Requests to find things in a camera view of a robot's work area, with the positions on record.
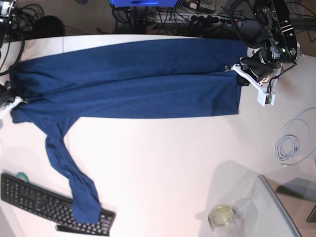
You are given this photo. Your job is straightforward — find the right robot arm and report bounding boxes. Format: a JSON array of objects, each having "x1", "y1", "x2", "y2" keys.
[{"x1": 0, "y1": 0, "x2": 25, "y2": 107}]

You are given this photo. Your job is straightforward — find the white power strip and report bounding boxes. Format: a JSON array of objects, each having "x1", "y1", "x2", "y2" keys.
[{"x1": 150, "y1": 12, "x2": 232, "y2": 27}]

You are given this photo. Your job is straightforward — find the blue box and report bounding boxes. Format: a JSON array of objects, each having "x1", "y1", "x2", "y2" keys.
[{"x1": 109, "y1": 0, "x2": 178, "y2": 7}]

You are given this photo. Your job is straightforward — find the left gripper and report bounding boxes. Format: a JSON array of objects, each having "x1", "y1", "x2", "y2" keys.
[{"x1": 236, "y1": 48, "x2": 281, "y2": 86}]

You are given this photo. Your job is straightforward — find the coiled white cable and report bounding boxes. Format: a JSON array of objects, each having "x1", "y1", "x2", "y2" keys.
[{"x1": 275, "y1": 107, "x2": 316, "y2": 166}]

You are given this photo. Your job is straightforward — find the green tape roll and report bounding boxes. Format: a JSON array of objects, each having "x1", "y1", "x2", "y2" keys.
[{"x1": 15, "y1": 172, "x2": 29, "y2": 183}]

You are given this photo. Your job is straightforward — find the dark blue t-shirt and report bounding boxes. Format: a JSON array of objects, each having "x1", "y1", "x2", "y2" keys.
[{"x1": 9, "y1": 39, "x2": 247, "y2": 224}]

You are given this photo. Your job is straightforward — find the clear glass jar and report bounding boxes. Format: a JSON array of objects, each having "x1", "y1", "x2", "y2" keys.
[{"x1": 208, "y1": 205, "x2": 237, "y2": 237}]

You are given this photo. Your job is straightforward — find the black computer keyboard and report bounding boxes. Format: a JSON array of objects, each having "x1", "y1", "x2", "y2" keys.
[{"x1": 0, "y1": 173, "x2": 116, "y2": 237}]

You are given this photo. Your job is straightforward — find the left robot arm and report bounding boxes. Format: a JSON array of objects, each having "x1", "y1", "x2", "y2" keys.
[{"x1": 229, "y1": 0, "x2": 300, "y2": 86}]

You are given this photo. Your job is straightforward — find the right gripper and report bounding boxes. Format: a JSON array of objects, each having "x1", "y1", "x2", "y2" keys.
[{"x1": 0, "y1": 85, "x2": 14, "y2": 106}]

